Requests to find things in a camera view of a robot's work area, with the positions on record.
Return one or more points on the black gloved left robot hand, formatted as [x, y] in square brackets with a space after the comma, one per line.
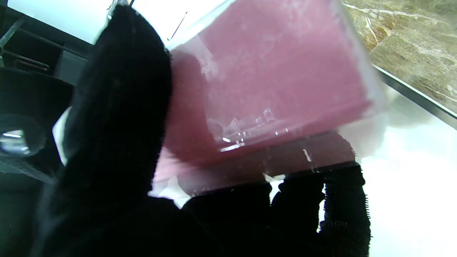
[117, 125]

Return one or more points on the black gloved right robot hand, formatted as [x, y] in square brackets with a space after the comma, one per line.
[32, 100]

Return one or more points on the clear bottle with pink seasoning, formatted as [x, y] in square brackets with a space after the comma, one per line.
[278, 78]

